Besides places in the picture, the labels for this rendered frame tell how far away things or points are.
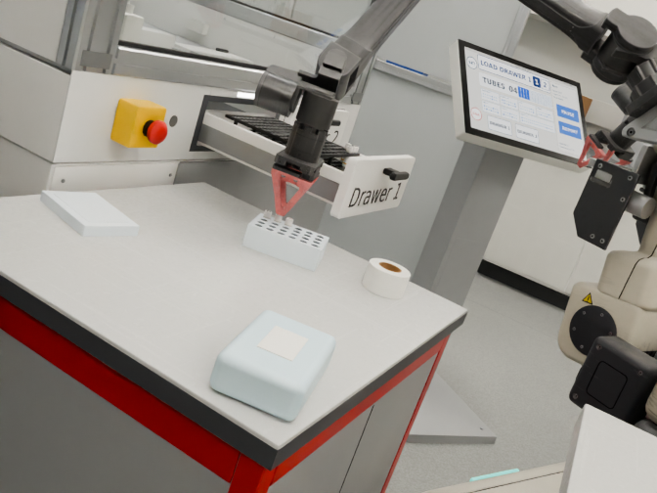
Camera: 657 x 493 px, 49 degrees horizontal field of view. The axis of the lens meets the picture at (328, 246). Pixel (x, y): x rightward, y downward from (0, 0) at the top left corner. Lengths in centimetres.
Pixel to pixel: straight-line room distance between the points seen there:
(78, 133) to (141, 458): 57
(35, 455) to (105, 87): 57
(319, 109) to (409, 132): 203
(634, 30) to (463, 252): 116
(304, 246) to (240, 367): 45
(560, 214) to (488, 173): 203
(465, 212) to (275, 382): 168
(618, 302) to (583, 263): 284
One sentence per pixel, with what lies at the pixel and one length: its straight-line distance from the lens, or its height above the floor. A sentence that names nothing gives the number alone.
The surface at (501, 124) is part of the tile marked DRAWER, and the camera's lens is 219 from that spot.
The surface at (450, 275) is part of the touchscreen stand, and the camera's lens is 239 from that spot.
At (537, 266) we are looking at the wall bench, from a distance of 438.
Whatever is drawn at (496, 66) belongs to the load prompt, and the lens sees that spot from 229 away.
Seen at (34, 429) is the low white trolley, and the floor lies 59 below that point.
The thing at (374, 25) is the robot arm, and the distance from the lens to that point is 126.
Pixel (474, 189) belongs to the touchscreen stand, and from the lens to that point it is 231.
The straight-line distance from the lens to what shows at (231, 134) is 137.
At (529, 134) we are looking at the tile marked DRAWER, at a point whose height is 100.
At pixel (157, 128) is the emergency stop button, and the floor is 88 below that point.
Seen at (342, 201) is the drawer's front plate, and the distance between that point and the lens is 124.
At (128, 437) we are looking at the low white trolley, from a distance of 81.
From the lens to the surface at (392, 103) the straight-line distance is 316.
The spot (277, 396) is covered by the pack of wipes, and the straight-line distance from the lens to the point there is 70.
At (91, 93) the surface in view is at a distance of 118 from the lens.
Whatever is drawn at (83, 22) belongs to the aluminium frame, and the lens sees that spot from 113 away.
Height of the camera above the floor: 113
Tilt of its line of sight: 17 degrees down
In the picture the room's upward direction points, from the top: 19 degrees clockwise
